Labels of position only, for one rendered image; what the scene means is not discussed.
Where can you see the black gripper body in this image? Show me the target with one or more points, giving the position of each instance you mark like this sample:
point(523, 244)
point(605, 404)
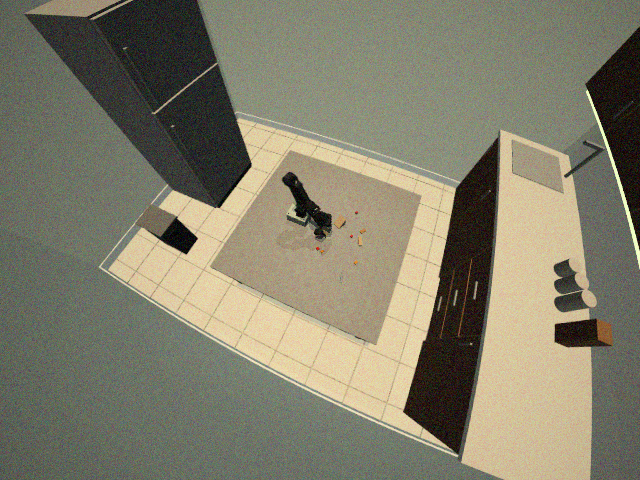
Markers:
point(319, 230)

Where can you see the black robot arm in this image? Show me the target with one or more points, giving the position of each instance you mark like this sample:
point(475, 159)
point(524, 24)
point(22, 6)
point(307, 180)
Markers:
point(303, 202)

